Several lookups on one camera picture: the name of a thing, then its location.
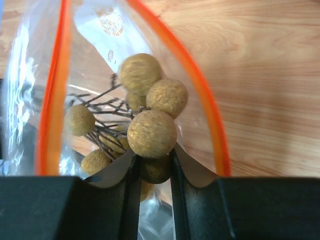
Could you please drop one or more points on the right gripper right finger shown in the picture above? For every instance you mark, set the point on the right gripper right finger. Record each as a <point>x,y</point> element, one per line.
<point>207,206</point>

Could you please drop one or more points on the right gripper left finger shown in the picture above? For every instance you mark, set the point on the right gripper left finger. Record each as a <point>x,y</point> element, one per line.
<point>104,206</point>

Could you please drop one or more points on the brown longan bunch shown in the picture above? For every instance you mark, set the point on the brown longan bunch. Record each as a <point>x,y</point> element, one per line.
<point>144,121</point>

